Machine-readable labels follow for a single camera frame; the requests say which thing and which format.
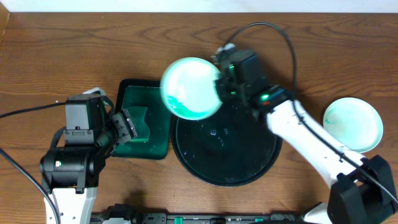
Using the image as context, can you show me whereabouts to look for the black cable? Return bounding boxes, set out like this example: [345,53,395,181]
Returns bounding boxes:
[0,101,67,224]
[223,21,398,206]

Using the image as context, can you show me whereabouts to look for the green sponge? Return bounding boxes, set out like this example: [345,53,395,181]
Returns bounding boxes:
[127,106,150,142]

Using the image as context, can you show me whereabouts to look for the right black cable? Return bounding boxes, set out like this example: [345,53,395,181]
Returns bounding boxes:
[223,21,398,206]

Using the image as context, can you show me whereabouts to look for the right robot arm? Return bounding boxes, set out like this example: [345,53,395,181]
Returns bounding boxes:
[215,63,397,223]

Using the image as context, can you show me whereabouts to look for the round black tray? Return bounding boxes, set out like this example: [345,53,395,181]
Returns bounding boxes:
[170,101,283,187]

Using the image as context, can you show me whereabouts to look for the pale green plate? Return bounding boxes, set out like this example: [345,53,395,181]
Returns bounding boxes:
[323,97,384,153]
[160,57,222,120]

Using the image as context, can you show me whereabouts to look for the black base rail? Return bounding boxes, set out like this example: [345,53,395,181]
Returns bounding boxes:
[90,203,303,224]

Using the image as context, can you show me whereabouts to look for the rectangular black tray green water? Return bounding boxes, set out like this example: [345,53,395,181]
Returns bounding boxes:
[113,79,172,160]

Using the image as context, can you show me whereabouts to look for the left black cable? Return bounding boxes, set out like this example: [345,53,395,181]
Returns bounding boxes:
[0,101,67,224]

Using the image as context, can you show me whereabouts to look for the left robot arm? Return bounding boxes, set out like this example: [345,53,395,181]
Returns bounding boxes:
[40,108,137,223]

